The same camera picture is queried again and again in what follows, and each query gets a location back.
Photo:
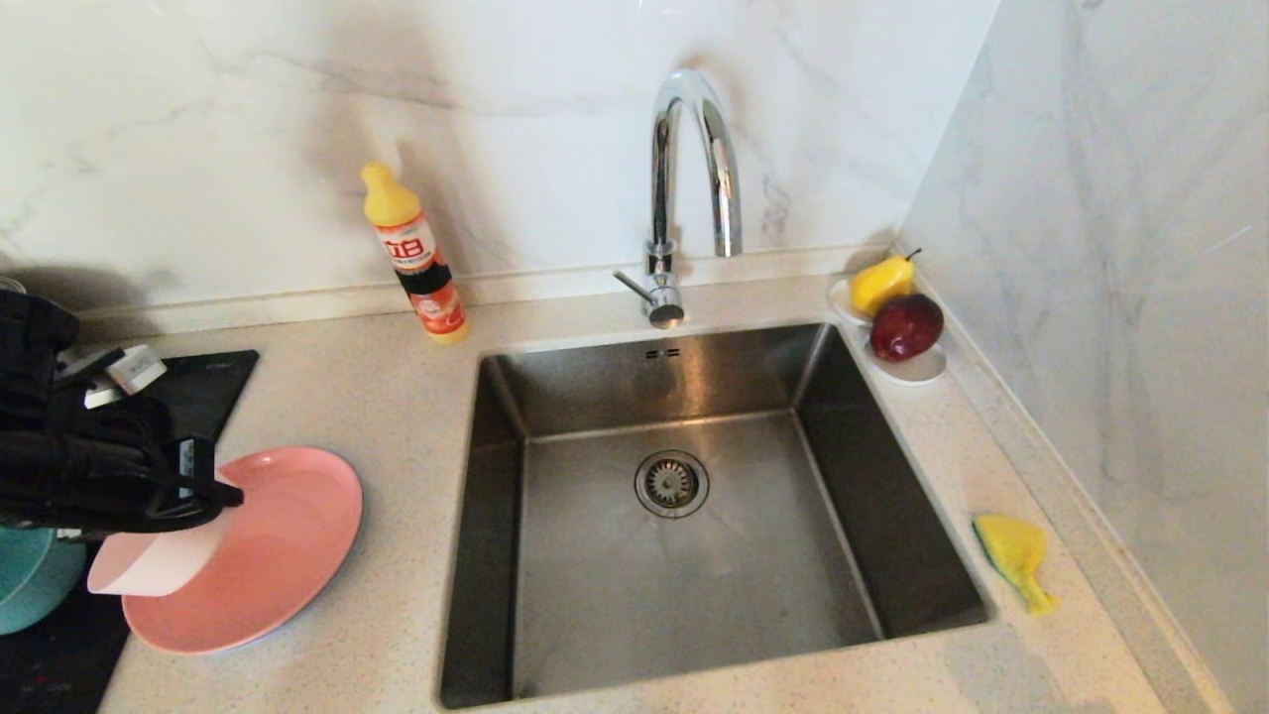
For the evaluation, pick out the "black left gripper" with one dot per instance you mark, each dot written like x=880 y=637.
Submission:
x=79 y=466

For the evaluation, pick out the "salmon pink plate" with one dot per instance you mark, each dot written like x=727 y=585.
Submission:
x=288 y=535

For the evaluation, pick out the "light pink bowl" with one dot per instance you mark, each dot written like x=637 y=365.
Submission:
x=159 y=565

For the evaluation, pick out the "blue plate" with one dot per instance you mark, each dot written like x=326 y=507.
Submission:
x=273 y=637

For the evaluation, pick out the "teal bowl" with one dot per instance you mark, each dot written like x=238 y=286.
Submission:
x=35 y=585

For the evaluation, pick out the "yellow-capped orange dish soap bottle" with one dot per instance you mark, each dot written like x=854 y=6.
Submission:
x=411 y=248

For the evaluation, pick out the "chrome gooseneck faucet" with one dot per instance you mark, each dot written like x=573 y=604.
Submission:
x=662 y=178

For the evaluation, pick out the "yellow sponge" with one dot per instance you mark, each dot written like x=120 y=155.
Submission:
x=1011 y=545

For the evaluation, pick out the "stainless steel sink basin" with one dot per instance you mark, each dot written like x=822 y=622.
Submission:
x=615 y=595

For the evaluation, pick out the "black induction cooktop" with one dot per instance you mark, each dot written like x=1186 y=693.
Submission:
x=213 y=387

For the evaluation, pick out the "round metal drain strainer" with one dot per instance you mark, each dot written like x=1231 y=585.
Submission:
x=671 y=483

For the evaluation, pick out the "small white dish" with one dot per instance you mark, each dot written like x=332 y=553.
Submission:
x=841 y=300
x=922 y=371

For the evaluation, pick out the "yellow pear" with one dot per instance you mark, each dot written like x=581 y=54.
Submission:
x=879 y=284

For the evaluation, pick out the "dark red apple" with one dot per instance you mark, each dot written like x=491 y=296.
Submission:
x=905 y=325

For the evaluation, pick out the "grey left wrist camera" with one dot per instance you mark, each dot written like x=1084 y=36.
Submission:
x=129 y=372

